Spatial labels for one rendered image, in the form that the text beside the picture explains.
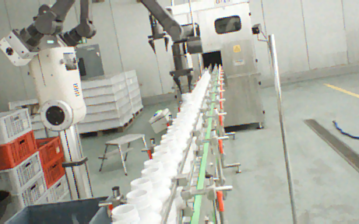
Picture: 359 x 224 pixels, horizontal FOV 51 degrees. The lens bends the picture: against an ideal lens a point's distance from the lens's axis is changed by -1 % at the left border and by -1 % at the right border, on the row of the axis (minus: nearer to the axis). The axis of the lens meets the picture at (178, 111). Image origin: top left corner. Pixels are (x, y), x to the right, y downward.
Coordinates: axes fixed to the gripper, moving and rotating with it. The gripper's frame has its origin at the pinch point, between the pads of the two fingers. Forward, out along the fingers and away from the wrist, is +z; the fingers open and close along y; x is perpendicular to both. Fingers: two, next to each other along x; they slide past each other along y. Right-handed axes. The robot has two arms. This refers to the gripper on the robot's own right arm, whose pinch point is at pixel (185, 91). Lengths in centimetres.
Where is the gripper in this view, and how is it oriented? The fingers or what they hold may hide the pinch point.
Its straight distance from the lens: 156.3
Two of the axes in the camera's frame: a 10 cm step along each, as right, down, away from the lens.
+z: 1.7, 9.7, 1.5
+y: 9.8, -1.5, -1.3
